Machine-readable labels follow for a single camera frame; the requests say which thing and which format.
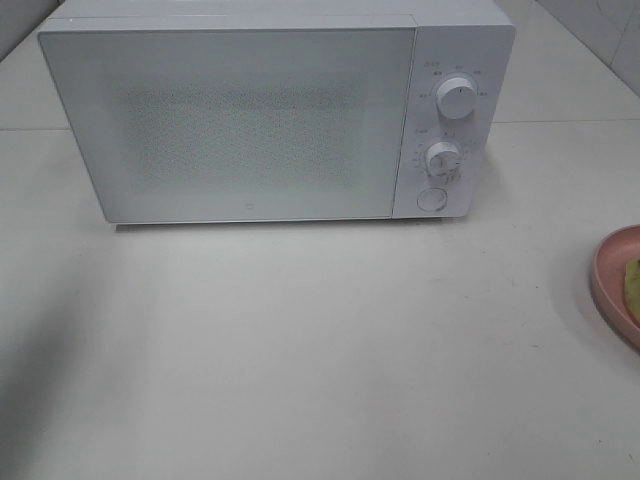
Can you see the pink round plate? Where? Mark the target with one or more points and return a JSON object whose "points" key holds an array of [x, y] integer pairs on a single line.
{"points": [[607, 274]]}

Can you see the round white door-release button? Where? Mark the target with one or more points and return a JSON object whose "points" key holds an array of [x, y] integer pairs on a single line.
{"points": [[432, 200]]}

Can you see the white timer knob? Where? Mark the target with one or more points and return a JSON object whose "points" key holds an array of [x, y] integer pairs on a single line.
{"points": [[442, 159]]}

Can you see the upper white power knob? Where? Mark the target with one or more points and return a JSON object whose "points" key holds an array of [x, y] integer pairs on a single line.
{"points": [[456, 96]]}

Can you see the white microwave oven body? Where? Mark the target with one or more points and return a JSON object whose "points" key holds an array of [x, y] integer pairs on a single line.
{"points": [[473, 38]]}

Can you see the white microwave door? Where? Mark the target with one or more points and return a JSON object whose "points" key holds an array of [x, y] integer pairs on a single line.
{"points": [[196, 126]]}

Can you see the toast sandwich with lettuce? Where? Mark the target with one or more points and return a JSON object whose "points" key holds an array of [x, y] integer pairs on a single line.
{"points": [[631, 288]]}

